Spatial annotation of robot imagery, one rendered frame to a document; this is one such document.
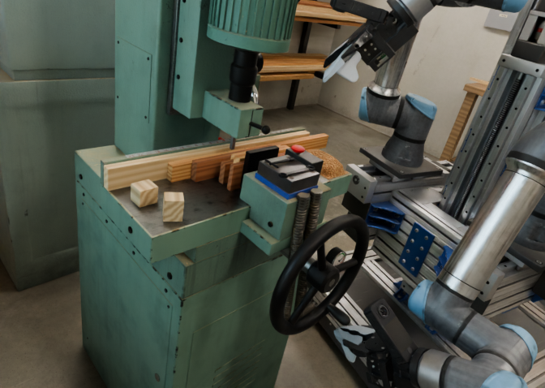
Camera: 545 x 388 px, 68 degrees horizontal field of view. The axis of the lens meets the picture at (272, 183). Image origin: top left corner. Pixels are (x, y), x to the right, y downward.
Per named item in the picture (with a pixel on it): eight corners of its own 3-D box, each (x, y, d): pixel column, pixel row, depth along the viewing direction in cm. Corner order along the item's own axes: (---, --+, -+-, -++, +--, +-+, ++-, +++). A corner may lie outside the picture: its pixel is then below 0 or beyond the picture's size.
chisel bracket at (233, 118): (235, 146, 92) (241, 109, 88) (199, 122, 100) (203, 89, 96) (259, 141, 96) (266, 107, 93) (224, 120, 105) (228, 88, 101)
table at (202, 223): (176, 297, 68) (179, 269, 65) (99, 208, 86) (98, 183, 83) (375, 209, 109) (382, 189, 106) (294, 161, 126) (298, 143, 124)
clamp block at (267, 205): (276, 242, 82) (285, 204, 78) (235, 209, 90) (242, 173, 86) (323, 222, 92) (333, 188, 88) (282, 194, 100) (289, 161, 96)
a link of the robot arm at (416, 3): (413, -23, 75) (405, -23, 82) (392, -3, 77) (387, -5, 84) (437, 9, 77) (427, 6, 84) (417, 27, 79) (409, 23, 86)
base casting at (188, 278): (180, 301, 85) (183, 267, 81) (73, 178, 118) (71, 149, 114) (318, 238, 115) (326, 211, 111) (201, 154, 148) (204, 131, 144)
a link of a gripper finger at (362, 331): (339, 350, 90) (373, 364, 83) (333, 325, 89) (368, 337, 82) (347, 342, 92) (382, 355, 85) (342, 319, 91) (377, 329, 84)
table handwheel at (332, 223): (271, 292, 67) (379, 195, 79) (201, 230, 79) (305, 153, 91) (289, 363, 88) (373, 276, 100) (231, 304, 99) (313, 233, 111)
